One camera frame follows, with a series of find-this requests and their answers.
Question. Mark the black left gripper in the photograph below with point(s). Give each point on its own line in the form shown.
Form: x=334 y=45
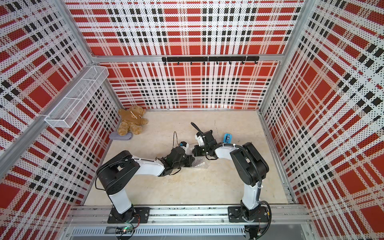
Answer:
x=189 y=158

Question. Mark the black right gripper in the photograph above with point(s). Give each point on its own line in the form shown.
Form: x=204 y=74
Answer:
x=197 y=152

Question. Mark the clear bubble wrap sheet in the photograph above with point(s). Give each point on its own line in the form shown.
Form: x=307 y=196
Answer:
x=200 y=163

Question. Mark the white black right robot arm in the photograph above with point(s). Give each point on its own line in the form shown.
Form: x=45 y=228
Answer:
x=250 y=165

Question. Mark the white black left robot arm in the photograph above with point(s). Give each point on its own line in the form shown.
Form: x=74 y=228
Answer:
x=117 y=172

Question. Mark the blue tape dispenser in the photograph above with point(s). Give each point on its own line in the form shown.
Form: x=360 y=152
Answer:
x=227 y=138

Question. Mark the brown teddy bear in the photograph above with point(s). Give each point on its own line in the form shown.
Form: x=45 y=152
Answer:
x=132 y=120

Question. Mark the grey striped sock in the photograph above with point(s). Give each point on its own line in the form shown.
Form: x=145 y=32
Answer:
x=115 y=136

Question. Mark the black wall hook rail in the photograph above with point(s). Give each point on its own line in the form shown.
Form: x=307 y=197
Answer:
x=210 y=59

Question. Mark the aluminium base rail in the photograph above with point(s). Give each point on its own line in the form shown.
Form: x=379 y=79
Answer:
x=278 y=221

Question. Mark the white wire wall basket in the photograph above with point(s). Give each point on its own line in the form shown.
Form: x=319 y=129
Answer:
x=68 y=109

